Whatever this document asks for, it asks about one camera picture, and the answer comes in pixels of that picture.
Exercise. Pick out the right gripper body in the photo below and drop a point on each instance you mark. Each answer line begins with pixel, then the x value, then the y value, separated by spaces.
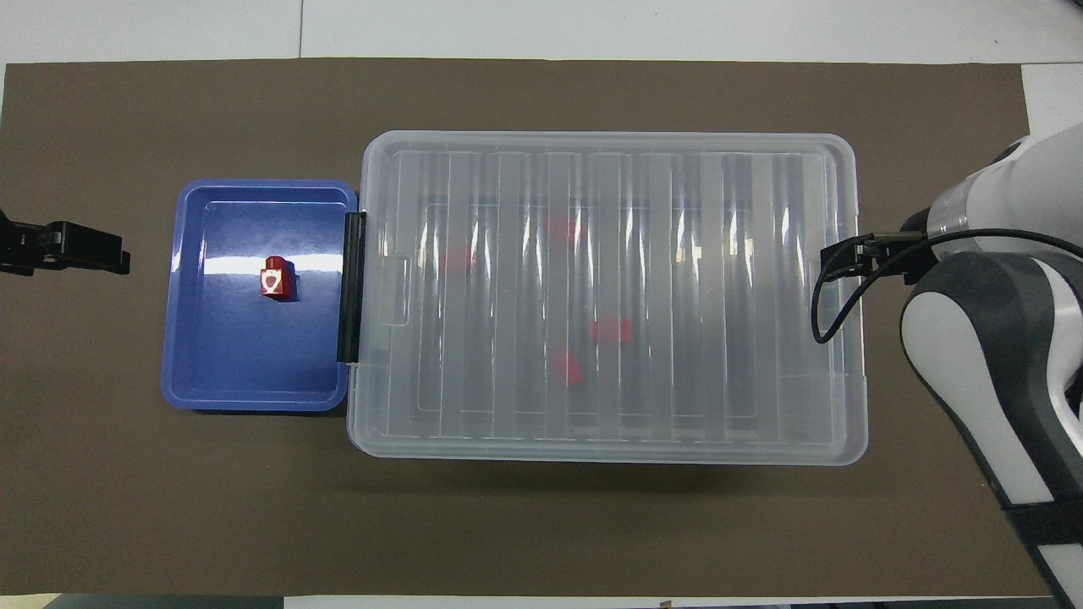
pixel 918 266

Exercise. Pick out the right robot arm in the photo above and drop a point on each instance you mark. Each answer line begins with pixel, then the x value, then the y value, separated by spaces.
pixel 973 338

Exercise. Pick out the clear plastic storage box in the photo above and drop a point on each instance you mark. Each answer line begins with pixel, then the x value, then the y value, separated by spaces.
pixel 516 296
pixel 677 406

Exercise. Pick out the red block with white mark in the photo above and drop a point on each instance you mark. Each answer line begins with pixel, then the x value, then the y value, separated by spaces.
pixel 279 281

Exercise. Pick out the blue plastic tray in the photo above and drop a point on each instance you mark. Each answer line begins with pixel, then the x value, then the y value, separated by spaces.
pixel 245 355

